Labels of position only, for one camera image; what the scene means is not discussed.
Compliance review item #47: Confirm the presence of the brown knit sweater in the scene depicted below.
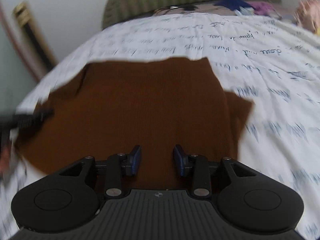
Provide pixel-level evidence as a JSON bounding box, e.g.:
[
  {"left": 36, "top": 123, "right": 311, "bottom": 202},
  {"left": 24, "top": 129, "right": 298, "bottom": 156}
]
[{"left": 15, "top": 57, "right": 253, "bottom": 190}]

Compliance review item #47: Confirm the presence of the pink clothes pile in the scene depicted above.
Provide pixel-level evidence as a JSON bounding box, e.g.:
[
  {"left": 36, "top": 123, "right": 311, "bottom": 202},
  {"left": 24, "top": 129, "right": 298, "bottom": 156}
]
[{"left": 294, "top": 0, "right": 320, "bottom": 36}]

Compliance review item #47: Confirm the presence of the person left hand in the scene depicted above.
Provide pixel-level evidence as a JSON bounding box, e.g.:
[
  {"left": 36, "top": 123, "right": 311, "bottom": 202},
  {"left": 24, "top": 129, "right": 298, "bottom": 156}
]
[{"left": 1, "top": 140, "right": 21, "bottom": 180}]

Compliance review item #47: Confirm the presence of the wood framed glass door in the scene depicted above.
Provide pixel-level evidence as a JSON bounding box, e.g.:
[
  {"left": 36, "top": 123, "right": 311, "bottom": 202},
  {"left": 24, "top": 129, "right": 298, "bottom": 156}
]
[{"left": 1, "top": 7, "right": 47, "bottom": 113}]

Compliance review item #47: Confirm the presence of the gold tower air conditioner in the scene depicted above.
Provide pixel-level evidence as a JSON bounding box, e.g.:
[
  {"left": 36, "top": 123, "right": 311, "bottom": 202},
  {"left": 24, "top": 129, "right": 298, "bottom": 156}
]
[{"left": 12, "top": 1, "right": 58, "bottom": 72}]

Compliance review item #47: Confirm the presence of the white quilt with blue script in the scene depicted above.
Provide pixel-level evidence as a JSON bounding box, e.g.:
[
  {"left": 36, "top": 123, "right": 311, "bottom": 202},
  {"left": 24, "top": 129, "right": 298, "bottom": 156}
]
[{"left": 1, "top": 13, "right": 319, "bottom": 239}]

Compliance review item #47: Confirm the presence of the blue garment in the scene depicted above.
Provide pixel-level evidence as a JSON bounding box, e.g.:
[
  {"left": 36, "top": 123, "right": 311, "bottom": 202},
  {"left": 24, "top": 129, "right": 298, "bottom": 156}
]
[{"left": 214, "top": 0, "right": 252, "bottom": 11}]

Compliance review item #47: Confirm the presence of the purple garment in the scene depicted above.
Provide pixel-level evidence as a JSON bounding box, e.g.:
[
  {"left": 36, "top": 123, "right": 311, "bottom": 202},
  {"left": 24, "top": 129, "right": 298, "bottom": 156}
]
[{"left": 247, "top": 1, "right": 281, "bottom": 18}]

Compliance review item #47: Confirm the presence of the black charger with cables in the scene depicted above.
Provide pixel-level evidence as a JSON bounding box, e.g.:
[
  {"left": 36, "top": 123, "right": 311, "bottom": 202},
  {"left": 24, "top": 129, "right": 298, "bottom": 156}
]
[{"left": 153, "top": 4, "right": 198, "bottom": 15}]

